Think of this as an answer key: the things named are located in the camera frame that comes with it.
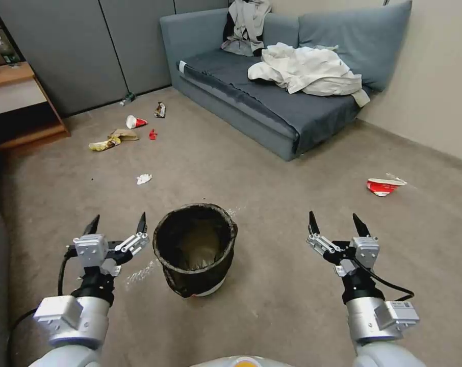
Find white robot front shell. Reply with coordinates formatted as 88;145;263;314
192;355;290;367

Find yellow snack wrapper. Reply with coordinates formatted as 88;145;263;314
88;137;122;152

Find clear plastic bottle white cap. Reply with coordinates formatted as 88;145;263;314
0;34;22;69

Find grey partition panels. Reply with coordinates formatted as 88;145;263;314
0;0;232;118

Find blue-grey sofa back cushion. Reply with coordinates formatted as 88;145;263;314
298;0;413;93

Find crumpled brown paper bag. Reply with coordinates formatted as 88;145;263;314
107;127;140;142

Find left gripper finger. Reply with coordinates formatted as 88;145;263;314
81;215;101;237
114;211;151;265

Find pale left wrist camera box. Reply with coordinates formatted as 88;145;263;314
73;234;109;269

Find red and white paper cup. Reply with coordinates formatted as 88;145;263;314
125;114;149;130

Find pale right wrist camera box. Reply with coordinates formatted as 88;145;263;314
349;235;380;270

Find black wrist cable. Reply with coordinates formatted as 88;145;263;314
352;259;415;303
56;247;80;297

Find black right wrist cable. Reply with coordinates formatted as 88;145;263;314
352;259;415;303

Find grey and white clothing pile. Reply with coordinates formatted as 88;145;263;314
220;0;273;58

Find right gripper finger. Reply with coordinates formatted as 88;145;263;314
352;213;372;239
306;211;345;265

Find wooden desk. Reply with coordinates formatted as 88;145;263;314
0;62;71;150

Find crushed red paper cup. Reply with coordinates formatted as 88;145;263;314
366;173;408;198

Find trash can with black bag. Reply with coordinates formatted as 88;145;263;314
152;204;240;300

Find blue-grey sofa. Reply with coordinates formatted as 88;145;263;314
159;0;414;163

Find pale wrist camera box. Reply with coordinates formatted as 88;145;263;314
349;235;380;270
73;234;109;269

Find crumpled white sheet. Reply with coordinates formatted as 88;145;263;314
247;42;372;107

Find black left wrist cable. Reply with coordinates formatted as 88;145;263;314
56;247;80;297

